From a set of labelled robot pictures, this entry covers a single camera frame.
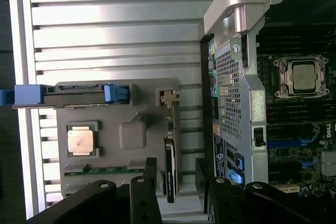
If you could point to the metal CPU socket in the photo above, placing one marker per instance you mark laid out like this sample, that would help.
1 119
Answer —
283 77

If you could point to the loose silver CPU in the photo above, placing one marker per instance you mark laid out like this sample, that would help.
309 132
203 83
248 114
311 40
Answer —
80 143

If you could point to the white expansion slot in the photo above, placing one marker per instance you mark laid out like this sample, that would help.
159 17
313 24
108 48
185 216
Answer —
288 189

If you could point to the silver chipset heatsink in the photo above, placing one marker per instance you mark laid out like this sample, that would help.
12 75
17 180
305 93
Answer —
329 163

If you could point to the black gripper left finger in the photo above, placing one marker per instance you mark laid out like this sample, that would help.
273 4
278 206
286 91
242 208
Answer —
78 203

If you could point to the green motherboard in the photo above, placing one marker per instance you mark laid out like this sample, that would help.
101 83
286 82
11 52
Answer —
286 155

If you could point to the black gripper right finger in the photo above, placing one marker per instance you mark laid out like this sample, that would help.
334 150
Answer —
262 203

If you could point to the silver installed CPU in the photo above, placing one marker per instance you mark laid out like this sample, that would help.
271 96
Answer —
304 77

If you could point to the blue card retainer clip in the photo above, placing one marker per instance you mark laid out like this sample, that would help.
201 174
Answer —
235 177
240 161

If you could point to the blue expansion slot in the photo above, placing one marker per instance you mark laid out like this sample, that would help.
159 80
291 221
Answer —
283 144

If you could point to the dark grey PC case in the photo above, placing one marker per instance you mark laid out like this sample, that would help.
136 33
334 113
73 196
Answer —
249 98

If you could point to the black case latch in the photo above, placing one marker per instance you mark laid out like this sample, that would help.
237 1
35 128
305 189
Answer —
260 137

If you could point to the hard disk in blue caddy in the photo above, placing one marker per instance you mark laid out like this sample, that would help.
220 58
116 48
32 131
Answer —
71 98

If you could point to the grey plastic parts rack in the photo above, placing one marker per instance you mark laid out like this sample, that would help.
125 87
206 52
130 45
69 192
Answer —
113 119

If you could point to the loose green RAM stick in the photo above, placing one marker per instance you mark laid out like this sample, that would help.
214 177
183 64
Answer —
105 170

